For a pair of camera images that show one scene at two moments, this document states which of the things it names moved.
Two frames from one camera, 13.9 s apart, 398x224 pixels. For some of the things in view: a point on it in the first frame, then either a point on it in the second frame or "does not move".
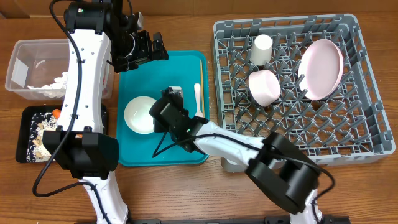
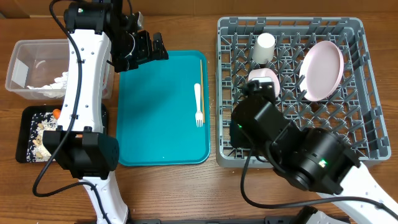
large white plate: (320, 69) does not move
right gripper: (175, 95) → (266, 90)
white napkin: (57, 89) does not move
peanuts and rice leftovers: (40, 122) does not move
